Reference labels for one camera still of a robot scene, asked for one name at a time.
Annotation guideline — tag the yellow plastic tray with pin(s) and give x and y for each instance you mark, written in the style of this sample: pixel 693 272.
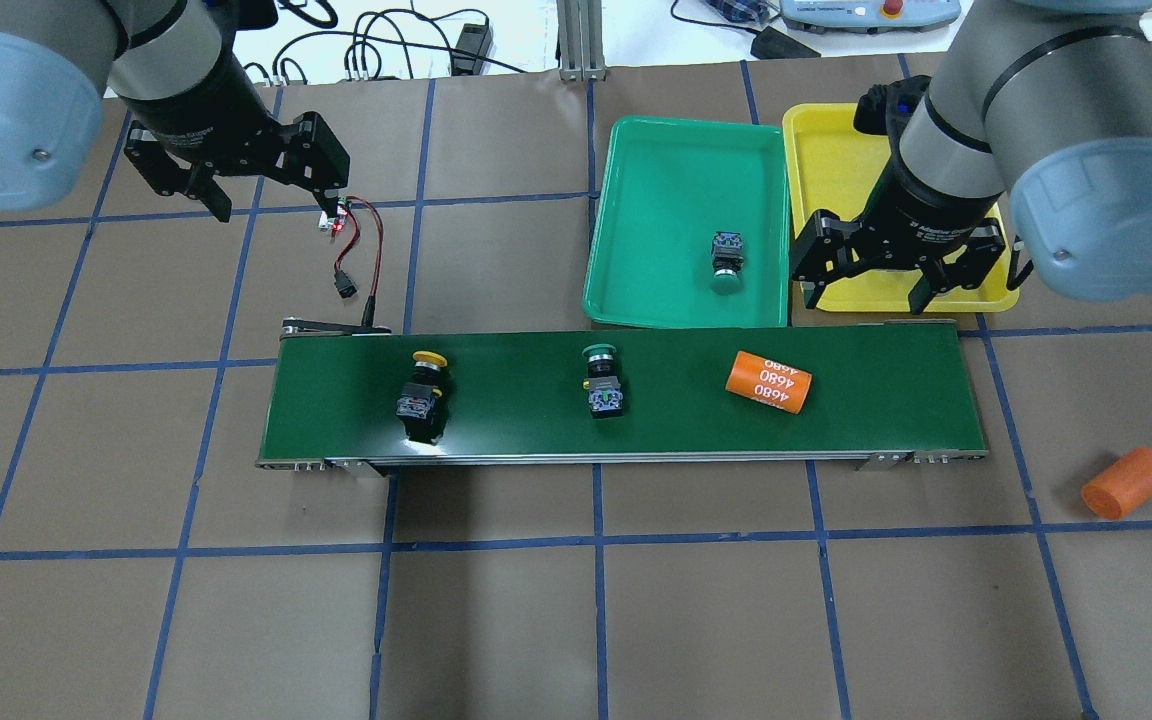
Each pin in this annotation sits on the yellow plastic tray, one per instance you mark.
pixel 831 166

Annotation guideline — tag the orange cylinder with 4680 text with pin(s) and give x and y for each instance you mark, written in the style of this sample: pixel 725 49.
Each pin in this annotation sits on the orange cylinder with 4680 text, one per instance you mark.
pixel 768 382

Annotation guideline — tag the black power adapter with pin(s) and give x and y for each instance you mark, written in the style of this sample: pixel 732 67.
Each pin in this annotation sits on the black power adapter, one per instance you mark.
pixel 471 52

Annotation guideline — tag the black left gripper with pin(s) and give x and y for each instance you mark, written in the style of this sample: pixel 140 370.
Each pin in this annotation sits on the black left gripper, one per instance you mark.
pixel 204 108

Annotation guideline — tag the green conveyor belt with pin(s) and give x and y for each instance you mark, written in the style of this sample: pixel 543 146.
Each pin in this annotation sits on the green conveyor belt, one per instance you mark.
pixel 890 391

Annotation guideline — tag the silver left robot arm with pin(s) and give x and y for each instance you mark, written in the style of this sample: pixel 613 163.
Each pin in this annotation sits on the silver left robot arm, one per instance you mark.
pixel 57 60

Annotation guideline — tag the blue teach pendant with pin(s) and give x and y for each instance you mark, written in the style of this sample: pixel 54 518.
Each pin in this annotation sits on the blue teach pendant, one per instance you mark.
pixel 869 17

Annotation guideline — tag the plain orange cylinder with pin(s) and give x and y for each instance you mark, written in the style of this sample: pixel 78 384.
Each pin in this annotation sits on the plain orange cylinder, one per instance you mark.
pixel 1122 487

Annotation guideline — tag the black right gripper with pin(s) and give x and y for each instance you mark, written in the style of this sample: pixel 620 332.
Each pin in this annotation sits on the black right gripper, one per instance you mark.
pixel 929 212

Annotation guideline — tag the yellow push button switch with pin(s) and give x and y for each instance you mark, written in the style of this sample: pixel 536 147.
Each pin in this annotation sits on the yellow push button switch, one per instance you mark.
pixel 420 403

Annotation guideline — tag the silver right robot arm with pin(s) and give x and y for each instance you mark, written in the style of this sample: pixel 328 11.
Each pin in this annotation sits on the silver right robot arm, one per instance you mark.
pixel 1031 145

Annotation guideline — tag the green plastic tray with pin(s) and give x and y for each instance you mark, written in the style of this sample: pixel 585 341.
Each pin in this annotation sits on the green plastic tray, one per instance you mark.
pixel 669 185

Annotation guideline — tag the aluminium frame post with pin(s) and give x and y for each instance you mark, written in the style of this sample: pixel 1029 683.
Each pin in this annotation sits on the aluminium frame post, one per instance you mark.
pixel 579 49

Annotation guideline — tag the green push button switch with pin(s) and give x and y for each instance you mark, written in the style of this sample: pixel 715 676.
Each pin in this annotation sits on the green push button switch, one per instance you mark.
pixel 727 258
pixel 605 395

